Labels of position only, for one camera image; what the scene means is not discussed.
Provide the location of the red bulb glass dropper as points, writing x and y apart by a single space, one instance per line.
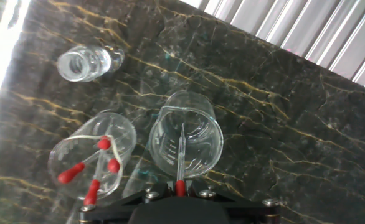
180 188
113 165
71 173
104 143
91 192

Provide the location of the glass beaker with droppers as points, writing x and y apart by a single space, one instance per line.
120 130

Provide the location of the clear glass beaker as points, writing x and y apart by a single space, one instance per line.
201 124

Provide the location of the black marble pattern mat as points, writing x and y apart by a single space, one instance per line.
263 140

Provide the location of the small clear glass bottle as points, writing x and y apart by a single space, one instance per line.
83 63

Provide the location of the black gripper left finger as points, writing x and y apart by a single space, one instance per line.
114 214

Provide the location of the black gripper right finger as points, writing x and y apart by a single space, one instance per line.
251 213

